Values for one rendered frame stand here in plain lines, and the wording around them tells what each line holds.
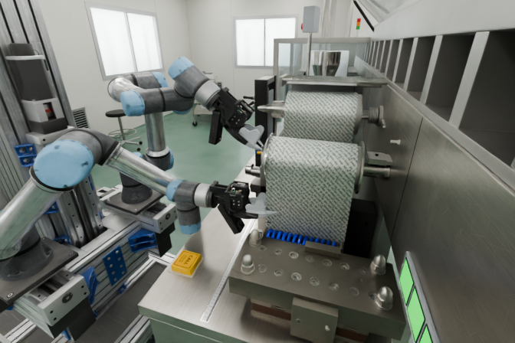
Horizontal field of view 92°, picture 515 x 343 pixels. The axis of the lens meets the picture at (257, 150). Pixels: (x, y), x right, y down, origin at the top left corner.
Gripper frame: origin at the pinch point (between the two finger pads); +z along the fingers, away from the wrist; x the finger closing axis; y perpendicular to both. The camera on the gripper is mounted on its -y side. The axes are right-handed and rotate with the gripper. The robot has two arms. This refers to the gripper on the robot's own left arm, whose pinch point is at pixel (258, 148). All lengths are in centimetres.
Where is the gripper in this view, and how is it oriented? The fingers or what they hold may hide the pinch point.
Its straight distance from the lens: 77.2
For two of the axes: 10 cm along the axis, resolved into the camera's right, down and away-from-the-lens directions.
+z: 7.4, 6.7, 0.4
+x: 2.9, -3.7, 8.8
